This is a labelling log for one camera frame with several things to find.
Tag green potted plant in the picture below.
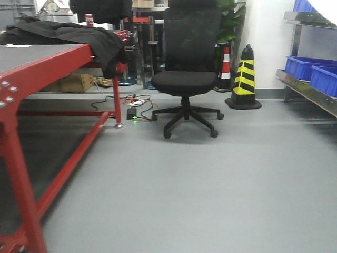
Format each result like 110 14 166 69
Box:
216 0 246 74

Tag yellow black traffic cone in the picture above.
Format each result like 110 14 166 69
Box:
225 44 262 110

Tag blue bin front right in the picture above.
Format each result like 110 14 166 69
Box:
310 66 336 97

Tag floor cables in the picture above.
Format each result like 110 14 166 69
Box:
91 94 160 122

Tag steel shelf rack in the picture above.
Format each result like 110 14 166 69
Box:
276 11 336 116

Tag red soda can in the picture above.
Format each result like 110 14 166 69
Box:
85 14 94 27

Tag black power adapter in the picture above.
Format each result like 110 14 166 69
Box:
126 108 137 120

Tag red metal workbench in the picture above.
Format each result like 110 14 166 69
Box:
1 44 123 252

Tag blue bin on shelf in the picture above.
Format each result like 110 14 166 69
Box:
285 56 336 81

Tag black office chair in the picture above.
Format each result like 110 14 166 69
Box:
151 1 224 139

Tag red white traffic cone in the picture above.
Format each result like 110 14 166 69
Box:
214 44 231 92

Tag black jacket on table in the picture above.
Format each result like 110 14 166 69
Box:
1 15 128 79

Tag cardboard box under table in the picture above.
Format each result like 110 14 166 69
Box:
40 73 94 93

